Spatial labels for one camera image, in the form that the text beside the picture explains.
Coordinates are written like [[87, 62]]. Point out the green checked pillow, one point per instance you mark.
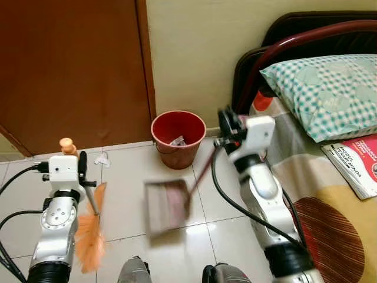
[[330, 94]]

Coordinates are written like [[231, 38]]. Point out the red and white booklet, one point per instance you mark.
[[356, 165]]

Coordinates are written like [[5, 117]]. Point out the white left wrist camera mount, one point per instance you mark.
[[63, 171]]

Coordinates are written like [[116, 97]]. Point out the grey robot leg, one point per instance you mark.
[[230, 275], [134, 272]]

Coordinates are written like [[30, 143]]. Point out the red plastic bucket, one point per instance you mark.
[[177, 156]]

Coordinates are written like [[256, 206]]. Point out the grey right robot leg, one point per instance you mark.
[[230, 275]]

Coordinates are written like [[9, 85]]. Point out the dark wooden headboard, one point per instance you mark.
[[330, 44]]

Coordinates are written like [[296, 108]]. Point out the grey left robot leg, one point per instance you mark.
[[134, 272]]

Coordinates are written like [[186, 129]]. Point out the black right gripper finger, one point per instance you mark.
[[224, 119], [222, 142]]

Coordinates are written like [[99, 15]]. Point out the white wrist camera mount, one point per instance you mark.
[[63, 171], [259, 135]]

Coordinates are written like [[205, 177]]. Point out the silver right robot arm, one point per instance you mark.
[[265, 194]]

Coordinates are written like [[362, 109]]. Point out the crumpled white paper trash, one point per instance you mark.
[[178, 141]]

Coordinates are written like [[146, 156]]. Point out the patterned beige bed sheet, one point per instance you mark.
[[336, 236]]

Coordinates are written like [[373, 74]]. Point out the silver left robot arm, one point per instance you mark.
[[56, 221]]

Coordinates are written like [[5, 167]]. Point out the small white plastic hook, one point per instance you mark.
[[102, 158]]

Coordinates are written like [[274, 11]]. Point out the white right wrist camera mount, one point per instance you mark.
[[259, 135]]

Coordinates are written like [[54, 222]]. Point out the brown wooden door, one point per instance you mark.
[[70, 65]]

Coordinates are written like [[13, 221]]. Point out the orange hand broom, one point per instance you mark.
[[89, 239]]

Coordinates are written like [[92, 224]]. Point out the maroon metal bed frame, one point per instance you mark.
[[312, 34]]

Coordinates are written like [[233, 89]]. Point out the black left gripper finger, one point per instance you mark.
[[87, 184]]

